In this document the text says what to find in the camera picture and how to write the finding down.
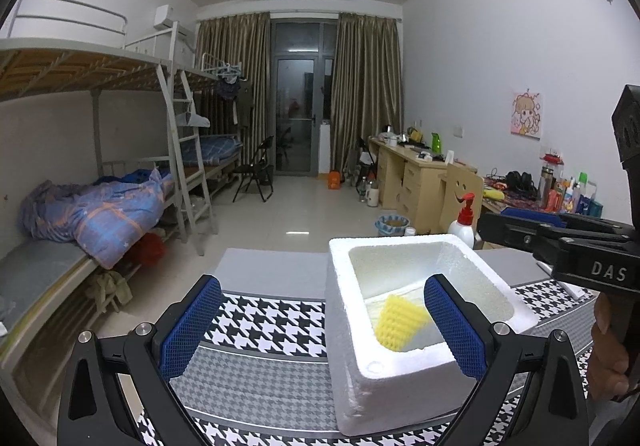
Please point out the cartoon girl wall poster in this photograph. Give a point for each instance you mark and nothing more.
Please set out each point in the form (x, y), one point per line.
(526, 115)

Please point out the left olive curtain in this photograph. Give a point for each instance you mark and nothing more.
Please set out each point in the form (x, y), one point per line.
(237, 105)

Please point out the yellow foam sponge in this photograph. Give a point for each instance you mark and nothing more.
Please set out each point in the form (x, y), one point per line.
(399, 322)

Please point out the wooden desk with drawers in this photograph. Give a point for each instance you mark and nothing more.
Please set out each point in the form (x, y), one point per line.
(429, 193)

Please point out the white remote control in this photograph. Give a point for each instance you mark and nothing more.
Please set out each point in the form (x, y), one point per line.
(575, 292)

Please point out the blue plaid quilt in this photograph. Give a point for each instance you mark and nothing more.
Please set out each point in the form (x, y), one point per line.
(104, 220)

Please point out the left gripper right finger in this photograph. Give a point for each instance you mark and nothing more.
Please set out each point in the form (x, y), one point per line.
(463, 326)

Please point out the black headphones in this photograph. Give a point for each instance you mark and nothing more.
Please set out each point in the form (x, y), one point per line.
(521, 184)

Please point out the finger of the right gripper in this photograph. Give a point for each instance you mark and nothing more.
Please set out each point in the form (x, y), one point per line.
(542, 217)

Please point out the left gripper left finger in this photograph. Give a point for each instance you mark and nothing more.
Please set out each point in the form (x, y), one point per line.
(182, 327)

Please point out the white red pump bottle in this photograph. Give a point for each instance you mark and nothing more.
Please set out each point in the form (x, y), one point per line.
(462, 226)

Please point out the black folding chair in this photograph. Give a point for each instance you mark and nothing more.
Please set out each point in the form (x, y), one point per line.
(257, 172)

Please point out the green spray bottle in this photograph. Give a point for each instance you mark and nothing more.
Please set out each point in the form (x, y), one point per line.
(436, 143)

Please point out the blue toiletry bottles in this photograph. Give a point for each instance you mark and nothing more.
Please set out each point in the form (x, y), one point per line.
(587, 203)

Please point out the white metal bunk bed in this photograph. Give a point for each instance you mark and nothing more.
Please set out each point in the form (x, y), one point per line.
(73, 111)

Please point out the right olive curtain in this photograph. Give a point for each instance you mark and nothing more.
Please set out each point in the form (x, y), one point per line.
(366, 86)

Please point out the white styrofoam box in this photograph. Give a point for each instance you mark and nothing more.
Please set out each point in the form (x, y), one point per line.
(376, 389)

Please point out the olive curtain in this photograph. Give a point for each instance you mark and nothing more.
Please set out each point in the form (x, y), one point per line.
(366, 86)
(237, 105)

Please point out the houndstooth tablecloth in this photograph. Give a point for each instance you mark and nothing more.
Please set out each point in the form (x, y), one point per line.
(261, 376)

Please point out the wooden smiley chair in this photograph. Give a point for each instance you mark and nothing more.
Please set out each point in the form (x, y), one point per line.
(459, 180)

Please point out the person's right hand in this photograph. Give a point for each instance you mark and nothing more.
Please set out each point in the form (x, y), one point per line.
(608, 363)

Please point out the white air conditioner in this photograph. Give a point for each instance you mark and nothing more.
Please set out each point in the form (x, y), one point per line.
(164, 18)

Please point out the blue rimmed trash bin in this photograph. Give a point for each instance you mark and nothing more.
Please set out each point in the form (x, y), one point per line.
(391, 225)

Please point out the glass balcony door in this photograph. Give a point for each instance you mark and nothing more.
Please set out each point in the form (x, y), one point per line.
(302, 62)

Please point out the orange bag on floor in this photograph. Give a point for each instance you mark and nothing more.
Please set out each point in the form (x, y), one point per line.
(334, 180)

